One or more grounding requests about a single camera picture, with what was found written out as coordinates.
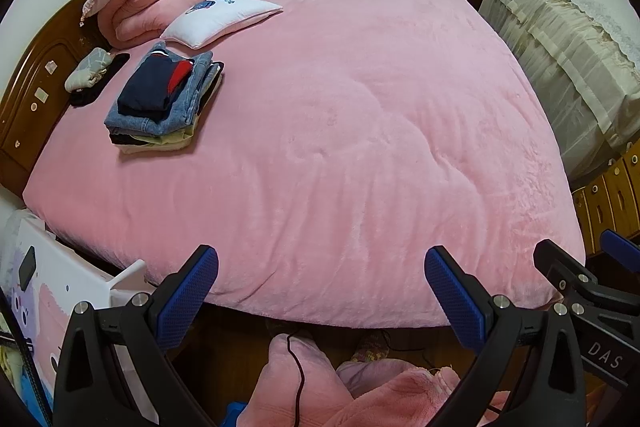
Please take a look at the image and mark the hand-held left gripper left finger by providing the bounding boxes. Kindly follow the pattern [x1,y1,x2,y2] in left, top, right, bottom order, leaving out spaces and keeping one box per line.
[52,244,220,427]

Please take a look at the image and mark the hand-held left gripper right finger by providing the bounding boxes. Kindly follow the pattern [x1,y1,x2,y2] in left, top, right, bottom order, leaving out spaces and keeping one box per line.
[424,245,586,427]

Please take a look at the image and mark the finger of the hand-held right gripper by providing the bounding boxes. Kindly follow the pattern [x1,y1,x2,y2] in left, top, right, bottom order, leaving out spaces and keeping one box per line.
[600,229,640,274]
[533,239,601,304]

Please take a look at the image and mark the red and navy jacket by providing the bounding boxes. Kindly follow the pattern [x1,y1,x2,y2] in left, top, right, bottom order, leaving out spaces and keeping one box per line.
[117,49,196,120]

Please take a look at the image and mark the wooden drawer cabinet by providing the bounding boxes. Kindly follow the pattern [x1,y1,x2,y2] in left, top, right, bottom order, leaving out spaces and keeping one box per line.
[570,147,640,258]

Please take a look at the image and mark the patterned slipper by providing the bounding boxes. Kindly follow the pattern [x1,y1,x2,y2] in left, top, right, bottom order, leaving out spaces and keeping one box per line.
[350,332,397,364]

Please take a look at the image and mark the person's pink fleece trousers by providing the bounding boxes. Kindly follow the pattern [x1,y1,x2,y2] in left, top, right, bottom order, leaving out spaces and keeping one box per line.
[240,334,507,427]

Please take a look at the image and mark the white printed side cabinet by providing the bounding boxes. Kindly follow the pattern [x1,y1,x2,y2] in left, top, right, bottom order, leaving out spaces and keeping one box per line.
[0,207,156,427]

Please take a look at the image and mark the folded olive garment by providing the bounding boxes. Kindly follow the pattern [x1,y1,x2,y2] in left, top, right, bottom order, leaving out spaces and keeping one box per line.
[125,119,201,148]

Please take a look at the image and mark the small black device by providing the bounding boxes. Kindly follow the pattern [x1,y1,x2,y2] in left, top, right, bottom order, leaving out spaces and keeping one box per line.
[17,246,37,291]

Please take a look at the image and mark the folded blue jeans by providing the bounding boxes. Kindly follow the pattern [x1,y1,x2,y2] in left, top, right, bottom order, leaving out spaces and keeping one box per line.
[104,41,225,136]

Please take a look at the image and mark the pink fleece blanket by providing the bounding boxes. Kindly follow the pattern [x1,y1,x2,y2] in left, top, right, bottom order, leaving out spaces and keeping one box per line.
[22,0,587,330]

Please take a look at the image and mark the cream lace-covered sofa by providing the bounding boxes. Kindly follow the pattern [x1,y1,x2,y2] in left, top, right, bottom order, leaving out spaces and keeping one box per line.
[477,0,640,182]

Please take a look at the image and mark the black cloth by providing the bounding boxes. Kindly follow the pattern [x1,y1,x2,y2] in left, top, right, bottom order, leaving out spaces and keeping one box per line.
[69,52,131,108]

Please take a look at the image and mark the grey socks bundle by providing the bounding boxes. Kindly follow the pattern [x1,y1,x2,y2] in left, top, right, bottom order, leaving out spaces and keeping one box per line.
[64,48,112,92]

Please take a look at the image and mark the brown wooden headboard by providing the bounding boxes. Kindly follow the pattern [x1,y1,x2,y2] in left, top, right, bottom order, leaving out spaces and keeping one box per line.
[0,0,131,195]

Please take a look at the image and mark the white printed pillow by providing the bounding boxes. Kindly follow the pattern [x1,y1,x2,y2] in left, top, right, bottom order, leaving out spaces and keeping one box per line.
[160,0,284,50]

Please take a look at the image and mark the black cable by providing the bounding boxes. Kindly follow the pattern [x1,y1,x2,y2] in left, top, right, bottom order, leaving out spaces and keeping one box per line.
[284,332,307,427]

